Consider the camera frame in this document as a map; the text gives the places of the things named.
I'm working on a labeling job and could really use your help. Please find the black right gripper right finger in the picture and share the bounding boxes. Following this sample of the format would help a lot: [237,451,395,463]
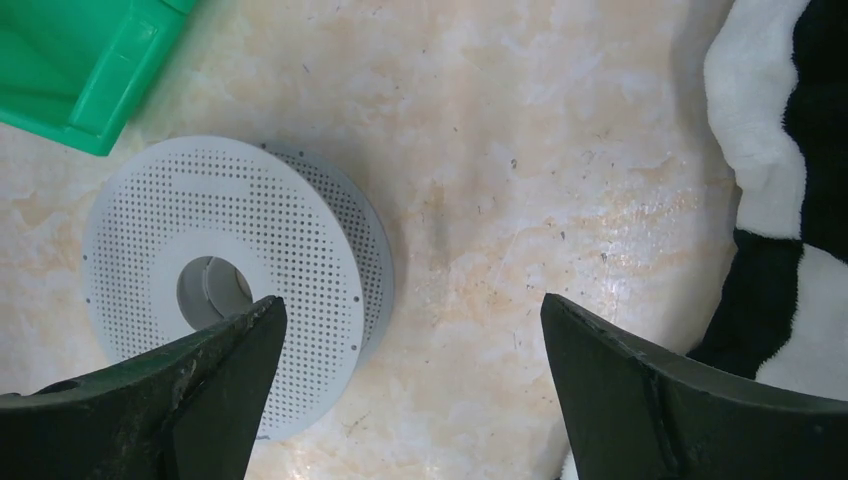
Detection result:
[540,293,847,479]

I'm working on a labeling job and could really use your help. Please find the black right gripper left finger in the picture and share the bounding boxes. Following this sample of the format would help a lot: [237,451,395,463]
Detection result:
[1,296,287,479]

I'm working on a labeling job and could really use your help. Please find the white perforated cable spool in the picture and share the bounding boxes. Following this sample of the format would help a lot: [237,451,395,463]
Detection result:
[81,136,395,442]

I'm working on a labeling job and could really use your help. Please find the green plastic divided bin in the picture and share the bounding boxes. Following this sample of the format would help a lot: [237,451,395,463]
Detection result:
[1,0,196,156]

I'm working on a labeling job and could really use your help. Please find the black white checkered pillow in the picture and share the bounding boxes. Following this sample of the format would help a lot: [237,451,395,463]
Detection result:
[684,1,847,405]

